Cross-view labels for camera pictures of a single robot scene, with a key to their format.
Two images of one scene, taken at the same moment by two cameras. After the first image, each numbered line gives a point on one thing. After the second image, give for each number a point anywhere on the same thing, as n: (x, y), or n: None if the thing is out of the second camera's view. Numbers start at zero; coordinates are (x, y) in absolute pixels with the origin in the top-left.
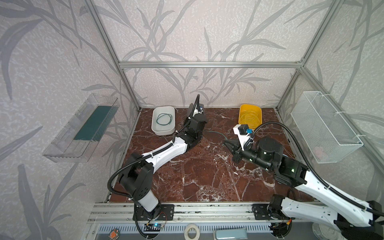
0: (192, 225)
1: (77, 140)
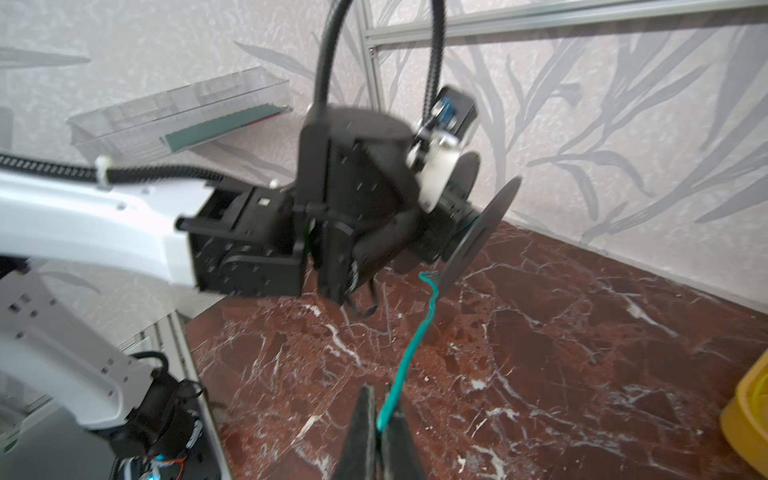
0: None
1: (145, 127)
